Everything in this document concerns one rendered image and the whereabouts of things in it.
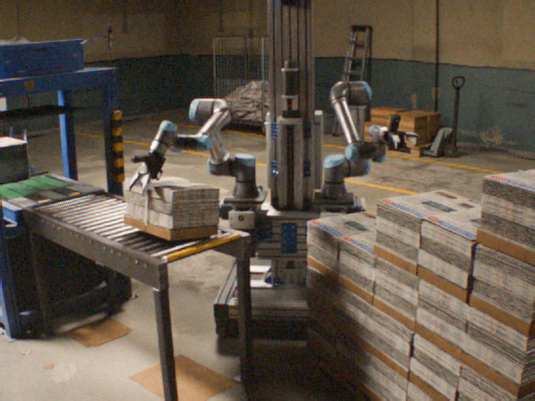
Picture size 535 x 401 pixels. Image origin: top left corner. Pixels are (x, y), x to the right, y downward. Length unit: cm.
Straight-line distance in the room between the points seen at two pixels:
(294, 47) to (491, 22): 626
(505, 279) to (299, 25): 207
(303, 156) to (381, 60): 694
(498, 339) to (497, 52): 765
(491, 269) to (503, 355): 29
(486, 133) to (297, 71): 640
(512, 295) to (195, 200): 149
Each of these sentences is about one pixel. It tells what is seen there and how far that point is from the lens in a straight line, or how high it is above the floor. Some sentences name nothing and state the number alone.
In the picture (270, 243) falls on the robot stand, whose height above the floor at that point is 56.
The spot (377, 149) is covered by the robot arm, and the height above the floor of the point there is 113.
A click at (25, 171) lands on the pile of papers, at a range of 456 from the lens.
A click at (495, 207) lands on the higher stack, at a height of 120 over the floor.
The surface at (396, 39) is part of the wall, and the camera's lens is 1032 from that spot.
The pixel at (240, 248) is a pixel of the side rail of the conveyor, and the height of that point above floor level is 73.
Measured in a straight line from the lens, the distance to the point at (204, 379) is 334.
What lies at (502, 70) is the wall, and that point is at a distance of 949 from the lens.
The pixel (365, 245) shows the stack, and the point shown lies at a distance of 274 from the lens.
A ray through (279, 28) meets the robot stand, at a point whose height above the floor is 176.
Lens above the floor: 173
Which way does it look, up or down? 16 degrees down
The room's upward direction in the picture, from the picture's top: 1 degrees counter-clockwise
